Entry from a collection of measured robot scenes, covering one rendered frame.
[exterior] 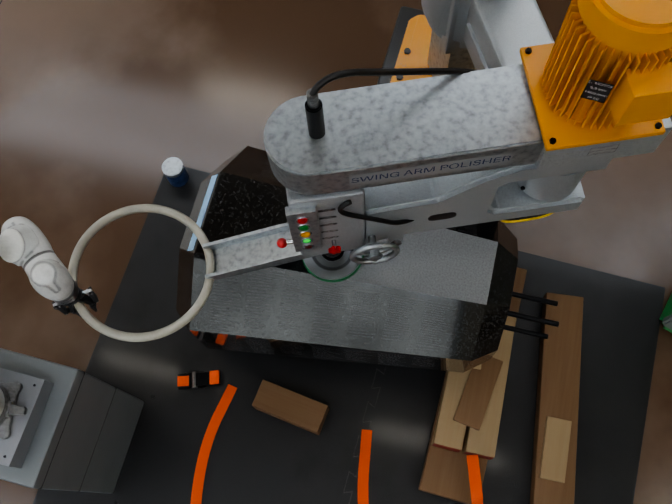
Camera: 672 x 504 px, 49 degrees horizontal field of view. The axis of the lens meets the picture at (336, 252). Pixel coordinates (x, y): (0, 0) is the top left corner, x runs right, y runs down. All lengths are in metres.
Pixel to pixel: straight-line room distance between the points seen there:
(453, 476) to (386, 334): 0.78
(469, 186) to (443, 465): 1.47
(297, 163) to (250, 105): 2.07
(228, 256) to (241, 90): 1.50
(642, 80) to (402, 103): 0.55
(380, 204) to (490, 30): 0.60
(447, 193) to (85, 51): 2.62
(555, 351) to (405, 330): 0.90
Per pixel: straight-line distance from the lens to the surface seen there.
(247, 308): 2.69
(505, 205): 2.22
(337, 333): 2.66
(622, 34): 1.54
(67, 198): 3.82
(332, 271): 2.53
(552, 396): 3.27
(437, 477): 3.14
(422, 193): 2.04
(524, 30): 2.25
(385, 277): 2.55
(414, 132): 1.78
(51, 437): 2.66
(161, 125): 3.85
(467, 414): 3.06
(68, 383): 2.66
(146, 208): 2.63
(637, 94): 1.61
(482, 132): 1.80
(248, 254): 2.50
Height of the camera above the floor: 3.24
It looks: 71 degrees down
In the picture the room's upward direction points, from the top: 7 degrees counter-clockwise
